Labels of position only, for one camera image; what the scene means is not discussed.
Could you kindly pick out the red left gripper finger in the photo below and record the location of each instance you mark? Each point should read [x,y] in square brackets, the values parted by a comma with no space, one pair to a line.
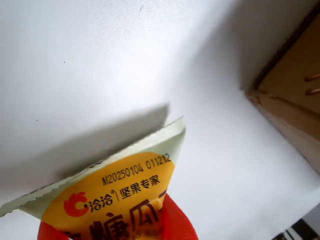
[48,232]

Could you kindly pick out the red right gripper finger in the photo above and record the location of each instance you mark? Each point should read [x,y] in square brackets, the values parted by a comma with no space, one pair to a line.
[177,222]

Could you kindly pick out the green yellow snack packet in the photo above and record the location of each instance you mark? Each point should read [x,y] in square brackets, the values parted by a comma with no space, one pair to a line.
[112,180]

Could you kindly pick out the brown cardboard box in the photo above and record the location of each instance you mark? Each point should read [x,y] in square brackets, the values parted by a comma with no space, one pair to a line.
[292,100]

